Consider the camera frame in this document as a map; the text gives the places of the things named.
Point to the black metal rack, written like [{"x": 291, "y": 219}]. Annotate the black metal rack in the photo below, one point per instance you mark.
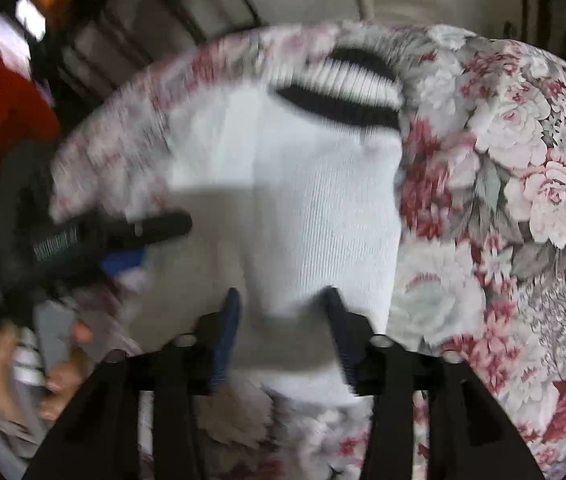
[{"x": 163, "y": 15}]

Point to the white sweater with black stripes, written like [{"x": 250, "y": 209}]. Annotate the white sweater with black stripes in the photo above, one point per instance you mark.
[{"x": 288, "y": 220}]

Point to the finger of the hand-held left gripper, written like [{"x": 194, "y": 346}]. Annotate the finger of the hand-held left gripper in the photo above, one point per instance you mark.
[
  {"x": 125, "y": 262},
  {"x": 153, "y": 227}
]

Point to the person's left hand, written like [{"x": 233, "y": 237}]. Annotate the person's left hand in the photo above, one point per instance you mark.
[{"x": 65, "y": 385}]

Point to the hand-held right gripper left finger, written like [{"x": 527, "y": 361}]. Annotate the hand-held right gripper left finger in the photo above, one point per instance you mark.
[{"x": 225, "y": 342}]

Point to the red fuzzy cloth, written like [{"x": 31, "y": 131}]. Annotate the red fuzzy cloth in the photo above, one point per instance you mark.
[{"x": 3, "y": 110}]

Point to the floral blanket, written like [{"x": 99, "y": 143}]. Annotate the floral blanket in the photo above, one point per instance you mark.
[{"x": 503, "y": 210}]

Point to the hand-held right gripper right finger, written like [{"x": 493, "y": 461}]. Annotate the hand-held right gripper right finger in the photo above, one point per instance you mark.
[{"x": 344, "y": 342}]

